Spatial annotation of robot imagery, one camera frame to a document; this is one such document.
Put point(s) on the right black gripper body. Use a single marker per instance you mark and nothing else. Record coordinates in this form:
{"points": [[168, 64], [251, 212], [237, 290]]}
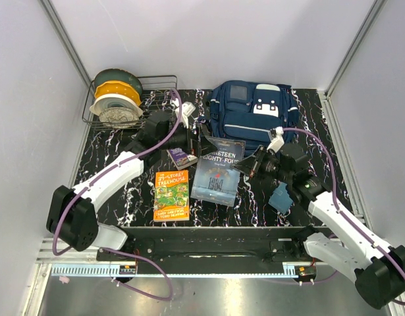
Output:
{"points": [[267, 164]]}

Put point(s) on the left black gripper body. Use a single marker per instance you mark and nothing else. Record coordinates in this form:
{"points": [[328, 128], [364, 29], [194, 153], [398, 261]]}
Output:
{"points": [[182, 138]]}

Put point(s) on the dark blue 1984 book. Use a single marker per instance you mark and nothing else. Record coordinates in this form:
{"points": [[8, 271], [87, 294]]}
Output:
{"points": [[215, 180]]}

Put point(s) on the navy blue student backpack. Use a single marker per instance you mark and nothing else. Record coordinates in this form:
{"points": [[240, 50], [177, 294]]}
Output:
{"points": [[241, 110]]}

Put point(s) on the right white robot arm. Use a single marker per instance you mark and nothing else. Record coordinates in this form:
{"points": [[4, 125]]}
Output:
{"points": [[376, 268]]}

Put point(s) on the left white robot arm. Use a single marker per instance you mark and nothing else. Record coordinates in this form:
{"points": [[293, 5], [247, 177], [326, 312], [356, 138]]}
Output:
{"points": [[73, 211]]}

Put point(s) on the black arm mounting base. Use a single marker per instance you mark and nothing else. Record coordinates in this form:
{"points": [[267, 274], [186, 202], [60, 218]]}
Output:
{"points": [[217, 251]]}

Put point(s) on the purple paperback book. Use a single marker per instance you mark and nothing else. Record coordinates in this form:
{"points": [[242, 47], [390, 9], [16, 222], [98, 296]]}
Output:
{"points": [[180, 159]]}

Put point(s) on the small blue wallet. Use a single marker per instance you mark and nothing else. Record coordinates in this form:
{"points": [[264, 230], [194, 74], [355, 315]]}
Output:
{"points": [[280, 199]]}

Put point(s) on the orange Treehouse book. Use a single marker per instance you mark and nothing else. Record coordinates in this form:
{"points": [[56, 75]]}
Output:
{"points": [[171, 199]]}

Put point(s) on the grey patterned plate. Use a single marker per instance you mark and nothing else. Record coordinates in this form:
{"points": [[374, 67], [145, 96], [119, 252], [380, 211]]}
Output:
{"points": [[118, 118]]}

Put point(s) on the white plate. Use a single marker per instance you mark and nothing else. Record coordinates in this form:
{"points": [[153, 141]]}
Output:
{"points": [[114, 101]]}

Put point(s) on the yellow plate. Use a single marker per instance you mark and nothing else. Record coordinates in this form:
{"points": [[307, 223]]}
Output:
{"points": [[118, 87]]}

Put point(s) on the dark green plate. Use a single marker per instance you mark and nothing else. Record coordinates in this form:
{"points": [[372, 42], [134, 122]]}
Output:
{"points": [[111, 74]]}

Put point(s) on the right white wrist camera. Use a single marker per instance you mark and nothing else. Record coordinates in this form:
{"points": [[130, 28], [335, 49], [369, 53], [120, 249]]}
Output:
{"points": [[276, 139]]}

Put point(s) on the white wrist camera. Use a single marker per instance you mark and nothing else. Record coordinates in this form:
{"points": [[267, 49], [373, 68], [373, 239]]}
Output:
{"points": [[184, 112], [276, 139]]}

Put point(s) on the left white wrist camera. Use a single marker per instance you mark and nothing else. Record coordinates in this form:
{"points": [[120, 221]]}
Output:
{"points": [[184, 112]]}

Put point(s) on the black wire dish rack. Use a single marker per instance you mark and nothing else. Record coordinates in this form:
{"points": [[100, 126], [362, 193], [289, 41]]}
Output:
{"points": [[155, 97]]}

